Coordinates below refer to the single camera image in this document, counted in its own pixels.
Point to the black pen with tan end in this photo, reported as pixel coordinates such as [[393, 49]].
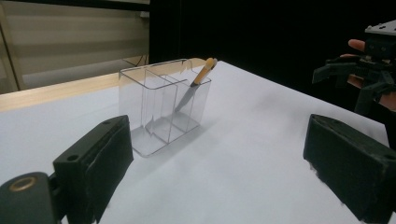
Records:
[[204, 73]]

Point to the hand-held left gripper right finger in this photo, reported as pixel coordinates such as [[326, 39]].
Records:
[[348, 165]]

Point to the small white wall socket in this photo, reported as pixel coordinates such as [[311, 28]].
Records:
[[144, 14]]

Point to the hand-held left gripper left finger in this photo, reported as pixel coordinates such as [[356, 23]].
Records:
[[93, 168]]

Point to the clear acrylic pen holder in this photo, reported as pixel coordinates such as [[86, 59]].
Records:
[[146, 146]]

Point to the black curtain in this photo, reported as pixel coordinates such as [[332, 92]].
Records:
[[249, 31]]

